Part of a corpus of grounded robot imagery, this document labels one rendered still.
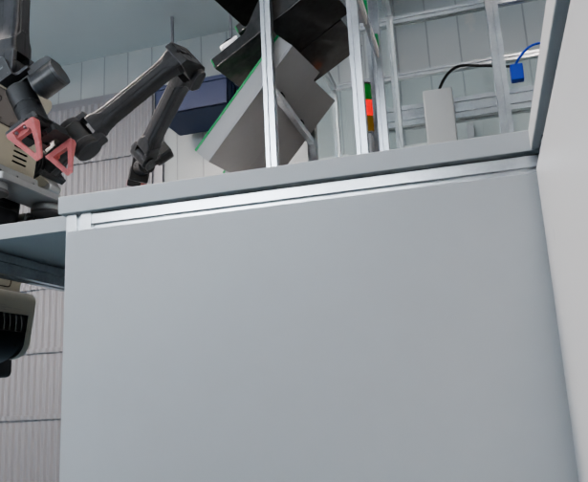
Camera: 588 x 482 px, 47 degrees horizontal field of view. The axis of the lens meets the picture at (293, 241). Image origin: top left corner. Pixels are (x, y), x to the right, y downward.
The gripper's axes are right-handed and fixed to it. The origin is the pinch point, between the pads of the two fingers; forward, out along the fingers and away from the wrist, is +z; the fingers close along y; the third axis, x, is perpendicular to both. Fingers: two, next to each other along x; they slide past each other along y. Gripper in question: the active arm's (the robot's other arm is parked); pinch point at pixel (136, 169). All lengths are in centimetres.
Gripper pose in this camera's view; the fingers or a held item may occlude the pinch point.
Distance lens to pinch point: 252.3
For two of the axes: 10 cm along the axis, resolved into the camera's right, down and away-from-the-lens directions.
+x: -9.0, -1.8, -3.9
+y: 1.8, -9.8, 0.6
